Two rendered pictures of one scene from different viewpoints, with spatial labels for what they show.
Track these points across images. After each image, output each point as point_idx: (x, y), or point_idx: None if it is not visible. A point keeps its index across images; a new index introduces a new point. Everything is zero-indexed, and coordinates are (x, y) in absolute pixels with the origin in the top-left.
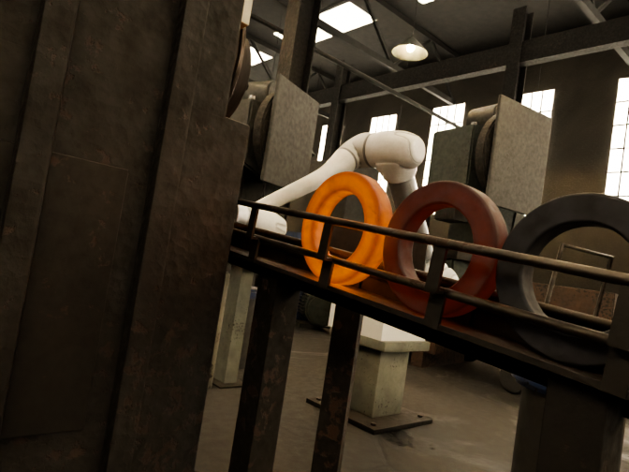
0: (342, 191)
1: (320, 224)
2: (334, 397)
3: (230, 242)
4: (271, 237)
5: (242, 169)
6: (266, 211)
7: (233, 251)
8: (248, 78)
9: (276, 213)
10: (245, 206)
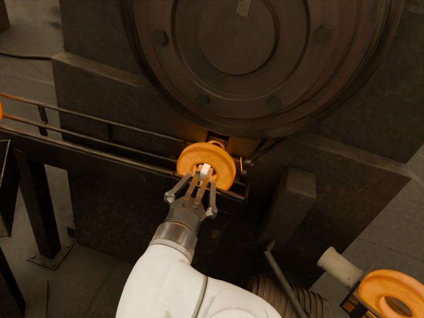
0: None
1: None
2: None
3: (60, 128)
4: (38, 140)
5: (55, 86)
6: (142, 266)
7: (64, 140)
8: (149, 20)
9: (135, 295)
10: (162, 233)
